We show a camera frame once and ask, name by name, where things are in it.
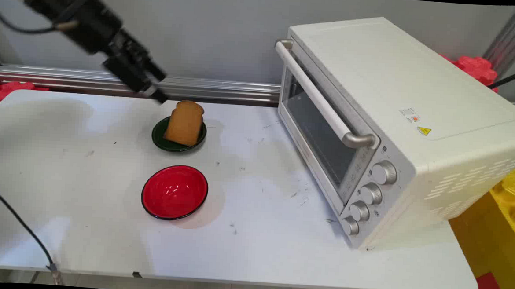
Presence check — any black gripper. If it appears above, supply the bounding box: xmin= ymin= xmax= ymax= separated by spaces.
xmin=19 ymin=0 xmax=174 ymax=105

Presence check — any glass oven door with handle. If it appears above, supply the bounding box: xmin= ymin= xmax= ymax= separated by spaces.
xmin=266 ymin=37 xmax=386 ymax=218

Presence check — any toast slice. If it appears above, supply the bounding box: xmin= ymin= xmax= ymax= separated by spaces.
xmin=163 ymin=99 xmax=206 ymax=148

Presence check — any dark green plate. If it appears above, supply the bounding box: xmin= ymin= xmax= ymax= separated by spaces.
xmin=151 ymin=115 xmax=208 ymax=154

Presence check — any red bowl with black rim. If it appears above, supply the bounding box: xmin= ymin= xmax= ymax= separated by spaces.
xmin=140 ymin=163 xmax=210 ymax=223

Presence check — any red foam piece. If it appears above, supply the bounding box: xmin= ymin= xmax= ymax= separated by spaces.
xmin=0 ymin=80 xmax=50 ymax=110
xmin=437 ymin=54 xmax=501 ymax=93

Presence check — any silver oven knob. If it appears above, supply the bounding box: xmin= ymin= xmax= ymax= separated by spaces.
xmin=372 ymin=159 xmax=398 ymax=186
xmin=340 ymin=215 xmax=361 ymax=237
xmin=359 ymin=182 xmax=384 ymax=207
xmin=349 ymin=200 xmax=371 ymax=223

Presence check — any cream toaster oven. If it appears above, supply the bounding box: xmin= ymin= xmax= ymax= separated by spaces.
xmin=265 ymin=11 xmax=515 ymax=259

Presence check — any yellow foam block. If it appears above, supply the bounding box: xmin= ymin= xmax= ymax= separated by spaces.
xmin=445 ymin=165 xmax=515 ymax=289

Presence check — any aluminium rail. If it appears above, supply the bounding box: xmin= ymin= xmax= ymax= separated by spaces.
xmin=0 ymin=64 xmax=515 ymax=120

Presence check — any thin black cable with connector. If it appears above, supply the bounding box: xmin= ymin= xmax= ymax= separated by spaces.
xmin=0 ymin=183 xmax=70 ymax=286

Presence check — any black background cable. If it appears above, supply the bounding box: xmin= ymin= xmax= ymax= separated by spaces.
xmin=487 ymin=65 xmax=515 ymax=91

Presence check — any aluminium extrusion post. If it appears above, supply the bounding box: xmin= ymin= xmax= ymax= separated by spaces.
xmin=481 ymin=4 xmax=515 ymax=78

